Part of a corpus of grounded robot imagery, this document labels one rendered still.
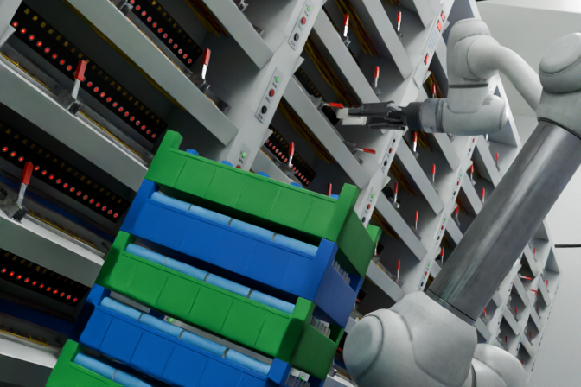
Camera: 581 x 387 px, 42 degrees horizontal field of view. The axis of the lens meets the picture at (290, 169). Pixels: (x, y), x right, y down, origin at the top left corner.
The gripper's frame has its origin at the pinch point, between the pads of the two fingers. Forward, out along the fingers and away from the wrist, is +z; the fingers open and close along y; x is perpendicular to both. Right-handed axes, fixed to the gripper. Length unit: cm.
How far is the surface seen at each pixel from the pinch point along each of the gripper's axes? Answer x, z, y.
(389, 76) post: 25.9, -0.2, 23.1
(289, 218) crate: -60, -32, -87
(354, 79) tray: 7.0, -2.2, -7.7
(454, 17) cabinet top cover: 69, -8, 56
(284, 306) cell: -72, -33, -86
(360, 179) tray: -10.9, 1.4, 18.4
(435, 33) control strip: 43, -12, 27
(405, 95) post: 19.8, -6.0, 24.4
